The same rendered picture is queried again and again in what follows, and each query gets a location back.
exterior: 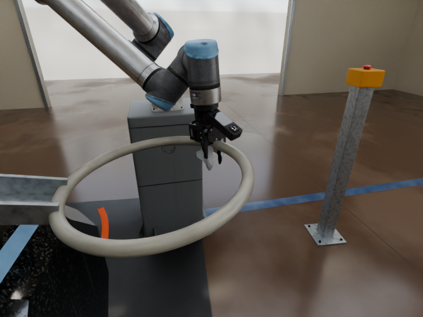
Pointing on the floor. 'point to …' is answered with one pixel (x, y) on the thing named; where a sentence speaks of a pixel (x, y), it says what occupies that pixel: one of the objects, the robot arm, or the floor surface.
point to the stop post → (345, 153)
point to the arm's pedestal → (166, 170)
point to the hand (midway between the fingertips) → (216, 164)
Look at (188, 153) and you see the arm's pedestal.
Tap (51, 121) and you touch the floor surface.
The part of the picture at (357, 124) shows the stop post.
